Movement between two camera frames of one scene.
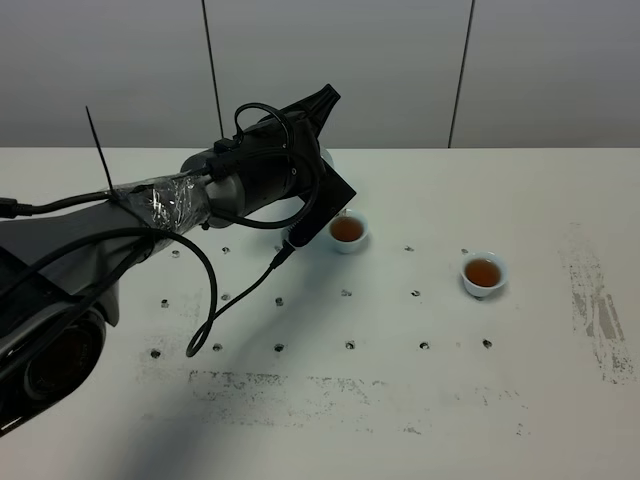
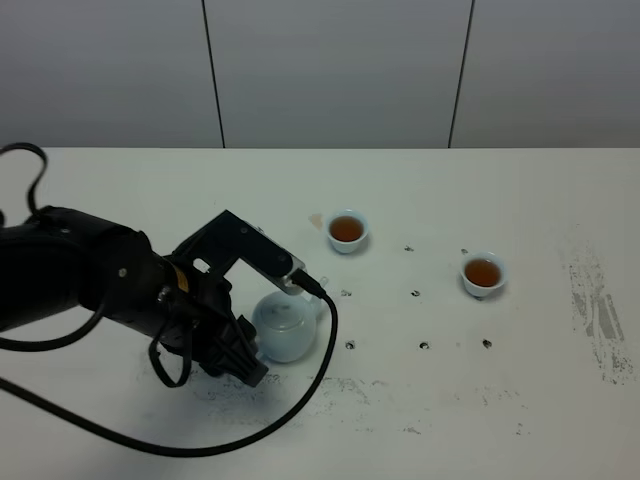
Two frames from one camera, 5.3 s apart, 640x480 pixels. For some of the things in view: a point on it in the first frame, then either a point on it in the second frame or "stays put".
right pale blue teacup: [483, 273] stays put
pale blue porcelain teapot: [324, 153] -> [285, 324]
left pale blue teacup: [348, 231] stays put
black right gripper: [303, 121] -> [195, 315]
